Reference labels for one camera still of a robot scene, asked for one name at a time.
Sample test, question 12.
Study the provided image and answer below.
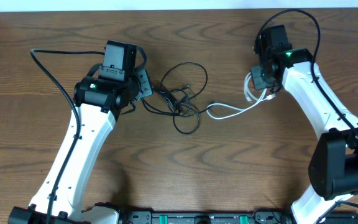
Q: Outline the white usb cable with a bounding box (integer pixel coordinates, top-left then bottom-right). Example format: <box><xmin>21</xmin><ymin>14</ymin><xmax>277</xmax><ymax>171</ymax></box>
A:
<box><xmin>206</xmin><ymin>72</ymin><xmax>277</xmax><ymax>121</ymax></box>

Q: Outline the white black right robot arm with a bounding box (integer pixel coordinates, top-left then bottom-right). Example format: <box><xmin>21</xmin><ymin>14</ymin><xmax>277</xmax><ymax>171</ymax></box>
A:
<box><xmin>251</xmin><ymin>25</ymin><xmax>358</xmax><ymax>223</ymax></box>

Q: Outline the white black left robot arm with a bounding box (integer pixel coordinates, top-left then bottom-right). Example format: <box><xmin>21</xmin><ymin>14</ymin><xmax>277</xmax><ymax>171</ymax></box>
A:
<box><xmin>8</xmin><ymin>40</ymin><xmax>153</xmax><ymax>223</ymax></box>

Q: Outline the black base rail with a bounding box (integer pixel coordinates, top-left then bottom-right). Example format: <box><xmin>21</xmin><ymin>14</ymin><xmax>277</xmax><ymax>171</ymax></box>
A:
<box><xmin>119</xmin><ymin>207</ymin><xmax>358</xmax><ymax>224</ymax></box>

